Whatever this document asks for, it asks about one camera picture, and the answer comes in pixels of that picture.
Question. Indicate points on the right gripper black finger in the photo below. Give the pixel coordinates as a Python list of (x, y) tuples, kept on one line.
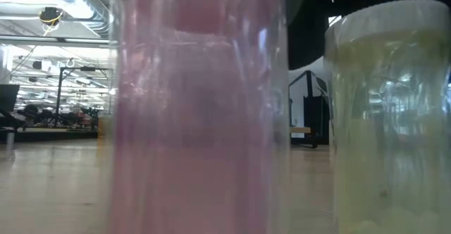
[(310, 40)]

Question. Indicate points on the black cabinet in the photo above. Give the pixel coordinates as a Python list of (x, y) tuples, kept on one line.
[(317, 121)]

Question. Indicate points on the distant black robot equipment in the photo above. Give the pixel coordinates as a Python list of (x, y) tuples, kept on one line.
[(42, 112)]

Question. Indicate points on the black monitor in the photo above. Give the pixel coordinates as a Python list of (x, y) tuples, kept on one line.
[(8, 98)]

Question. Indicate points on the silver ribbed ceiling duct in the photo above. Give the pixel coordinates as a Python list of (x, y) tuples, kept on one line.
[(100, 27)]

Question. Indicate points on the distant black gantry frame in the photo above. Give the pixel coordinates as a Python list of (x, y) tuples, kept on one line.
[(59, 96)]

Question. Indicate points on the grey metal post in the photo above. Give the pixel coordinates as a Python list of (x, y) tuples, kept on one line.
[(10, 140)]

